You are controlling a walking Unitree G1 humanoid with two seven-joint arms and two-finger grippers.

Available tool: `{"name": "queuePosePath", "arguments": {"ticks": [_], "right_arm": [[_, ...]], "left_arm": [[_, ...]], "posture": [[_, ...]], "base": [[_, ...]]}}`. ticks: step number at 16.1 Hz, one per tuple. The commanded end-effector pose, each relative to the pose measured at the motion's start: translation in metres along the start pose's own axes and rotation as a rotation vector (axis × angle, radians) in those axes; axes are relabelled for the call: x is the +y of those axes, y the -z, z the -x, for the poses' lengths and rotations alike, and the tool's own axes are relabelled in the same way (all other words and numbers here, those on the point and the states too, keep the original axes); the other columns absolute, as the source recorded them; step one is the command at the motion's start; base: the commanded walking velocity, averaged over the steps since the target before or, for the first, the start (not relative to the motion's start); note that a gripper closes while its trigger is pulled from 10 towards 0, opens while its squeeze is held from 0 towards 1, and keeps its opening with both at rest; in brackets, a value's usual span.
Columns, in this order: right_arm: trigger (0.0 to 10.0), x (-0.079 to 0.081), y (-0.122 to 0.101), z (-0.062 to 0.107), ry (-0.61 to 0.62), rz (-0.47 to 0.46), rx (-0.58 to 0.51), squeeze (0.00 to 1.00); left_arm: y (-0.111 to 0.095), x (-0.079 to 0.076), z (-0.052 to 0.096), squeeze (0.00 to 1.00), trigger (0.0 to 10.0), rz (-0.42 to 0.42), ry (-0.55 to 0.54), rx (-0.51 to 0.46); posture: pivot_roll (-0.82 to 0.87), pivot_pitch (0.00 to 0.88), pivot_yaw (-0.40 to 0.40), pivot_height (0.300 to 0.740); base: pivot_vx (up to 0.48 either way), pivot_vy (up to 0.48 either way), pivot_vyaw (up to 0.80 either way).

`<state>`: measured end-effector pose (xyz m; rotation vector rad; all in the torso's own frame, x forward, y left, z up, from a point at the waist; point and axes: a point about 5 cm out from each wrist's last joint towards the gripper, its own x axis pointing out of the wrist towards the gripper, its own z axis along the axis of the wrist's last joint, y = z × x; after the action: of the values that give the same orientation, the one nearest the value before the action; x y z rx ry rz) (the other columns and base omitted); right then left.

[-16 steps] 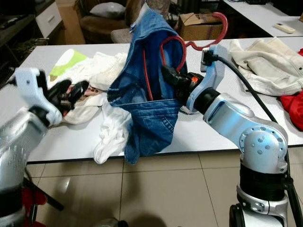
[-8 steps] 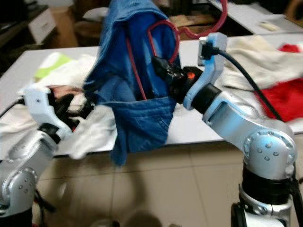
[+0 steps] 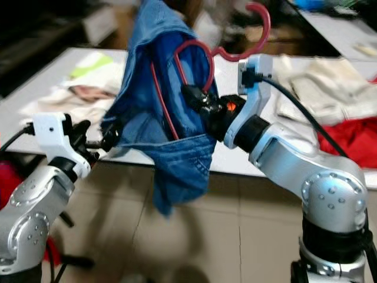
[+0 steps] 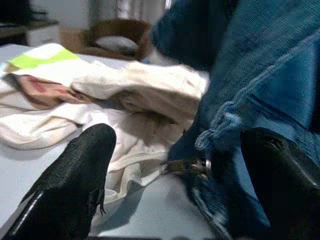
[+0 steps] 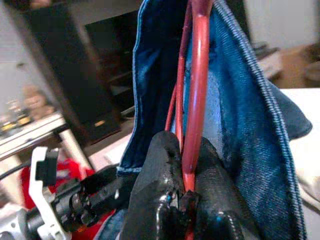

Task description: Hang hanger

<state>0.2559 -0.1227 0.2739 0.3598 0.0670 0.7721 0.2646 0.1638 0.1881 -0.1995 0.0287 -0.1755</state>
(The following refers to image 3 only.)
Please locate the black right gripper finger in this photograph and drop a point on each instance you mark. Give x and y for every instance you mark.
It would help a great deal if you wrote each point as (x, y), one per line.
(192, 104)
(197, 93)

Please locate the blue denim jacket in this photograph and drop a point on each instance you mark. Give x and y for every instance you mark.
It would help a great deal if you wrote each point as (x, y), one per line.
(141, 88)

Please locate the red plastic hanger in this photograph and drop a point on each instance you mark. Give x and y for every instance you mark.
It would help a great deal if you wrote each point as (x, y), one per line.
(267, 29)

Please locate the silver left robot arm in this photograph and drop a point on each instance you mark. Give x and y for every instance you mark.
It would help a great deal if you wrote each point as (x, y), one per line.
(35, 218)

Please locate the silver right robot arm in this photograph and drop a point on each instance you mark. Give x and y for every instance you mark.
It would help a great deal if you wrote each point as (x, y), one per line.
(300, 165)

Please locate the lime green cloth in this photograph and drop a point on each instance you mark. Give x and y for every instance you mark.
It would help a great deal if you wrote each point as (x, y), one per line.
(94, 66)

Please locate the brown cardboard box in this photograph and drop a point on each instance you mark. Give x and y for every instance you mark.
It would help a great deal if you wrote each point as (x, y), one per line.
(285, 41)

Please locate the white drawer unit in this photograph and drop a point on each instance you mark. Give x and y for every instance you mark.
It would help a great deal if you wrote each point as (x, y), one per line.
(101, 25)

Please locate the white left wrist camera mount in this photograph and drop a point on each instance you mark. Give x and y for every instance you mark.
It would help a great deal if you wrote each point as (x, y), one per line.
(50, 132)

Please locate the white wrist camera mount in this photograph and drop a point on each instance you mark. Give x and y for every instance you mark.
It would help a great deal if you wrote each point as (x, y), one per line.
(256, 73)
(50, 132)

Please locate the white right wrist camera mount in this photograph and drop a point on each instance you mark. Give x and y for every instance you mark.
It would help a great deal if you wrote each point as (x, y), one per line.
(256, 73)

